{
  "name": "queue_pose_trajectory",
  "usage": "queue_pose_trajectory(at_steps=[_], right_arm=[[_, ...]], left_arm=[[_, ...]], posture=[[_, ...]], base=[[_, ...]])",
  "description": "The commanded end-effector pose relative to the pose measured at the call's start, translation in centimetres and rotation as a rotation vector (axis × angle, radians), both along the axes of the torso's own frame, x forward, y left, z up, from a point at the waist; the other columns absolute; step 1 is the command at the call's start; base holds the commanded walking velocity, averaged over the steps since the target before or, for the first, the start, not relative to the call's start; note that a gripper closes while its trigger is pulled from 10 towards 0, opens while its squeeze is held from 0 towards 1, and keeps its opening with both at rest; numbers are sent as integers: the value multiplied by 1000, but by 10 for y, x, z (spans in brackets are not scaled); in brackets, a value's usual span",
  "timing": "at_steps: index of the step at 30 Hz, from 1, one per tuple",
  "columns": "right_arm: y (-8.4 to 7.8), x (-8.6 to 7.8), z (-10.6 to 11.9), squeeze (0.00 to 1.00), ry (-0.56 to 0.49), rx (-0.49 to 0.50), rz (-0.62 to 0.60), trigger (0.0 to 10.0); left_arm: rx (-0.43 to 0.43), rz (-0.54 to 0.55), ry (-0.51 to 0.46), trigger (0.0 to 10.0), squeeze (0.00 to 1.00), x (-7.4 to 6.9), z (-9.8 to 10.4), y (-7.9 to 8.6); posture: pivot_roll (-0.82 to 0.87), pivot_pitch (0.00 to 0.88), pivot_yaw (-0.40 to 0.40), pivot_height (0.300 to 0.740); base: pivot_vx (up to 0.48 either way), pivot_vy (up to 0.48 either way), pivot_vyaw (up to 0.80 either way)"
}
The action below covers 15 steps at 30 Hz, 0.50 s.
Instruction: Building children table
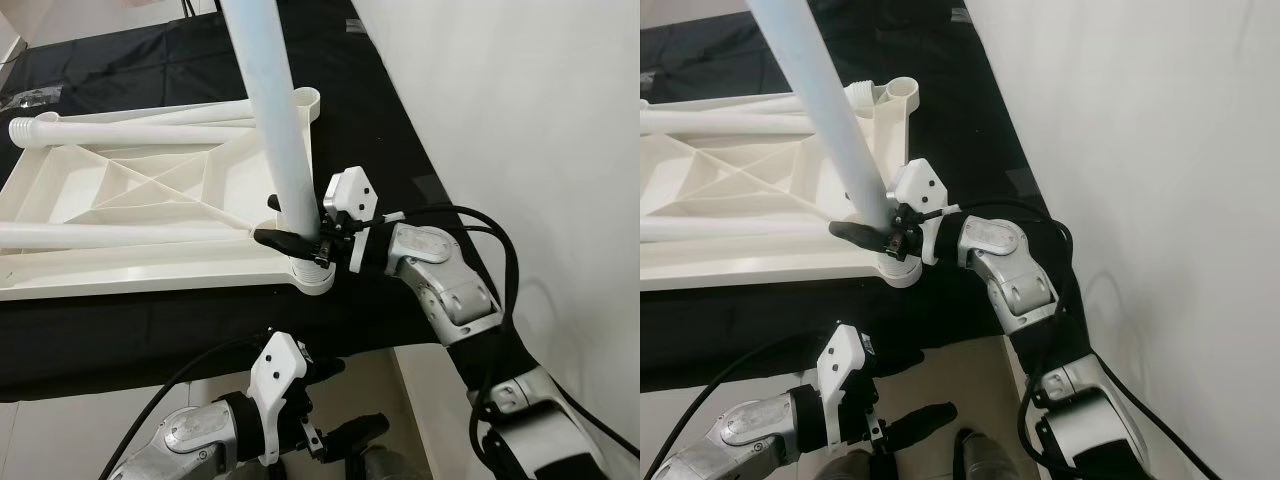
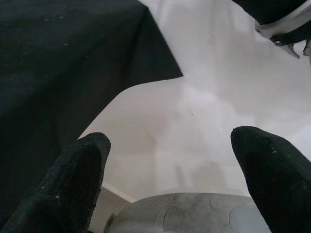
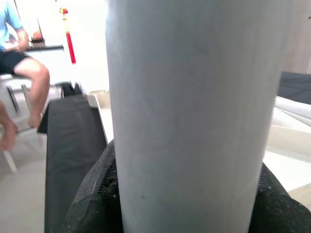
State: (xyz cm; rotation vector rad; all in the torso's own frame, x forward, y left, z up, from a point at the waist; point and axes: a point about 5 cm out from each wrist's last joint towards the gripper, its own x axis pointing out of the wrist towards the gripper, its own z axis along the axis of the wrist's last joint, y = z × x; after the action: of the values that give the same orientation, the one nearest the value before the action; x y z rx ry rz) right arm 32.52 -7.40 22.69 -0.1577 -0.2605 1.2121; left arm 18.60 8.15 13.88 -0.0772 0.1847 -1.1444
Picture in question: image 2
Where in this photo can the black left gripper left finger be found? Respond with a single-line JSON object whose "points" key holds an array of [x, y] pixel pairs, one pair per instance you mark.
{"points": [[68, 184]]}

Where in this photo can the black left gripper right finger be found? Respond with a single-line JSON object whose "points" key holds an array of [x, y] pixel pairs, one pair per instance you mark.
{"points": [[279, 189]]}

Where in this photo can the black tablecloth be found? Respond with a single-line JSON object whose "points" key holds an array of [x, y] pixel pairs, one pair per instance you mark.
{"points": [[60, 60]]}

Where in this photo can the robot right leg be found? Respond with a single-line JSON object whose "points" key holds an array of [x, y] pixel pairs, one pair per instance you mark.
{"points": [[267, 9]]}

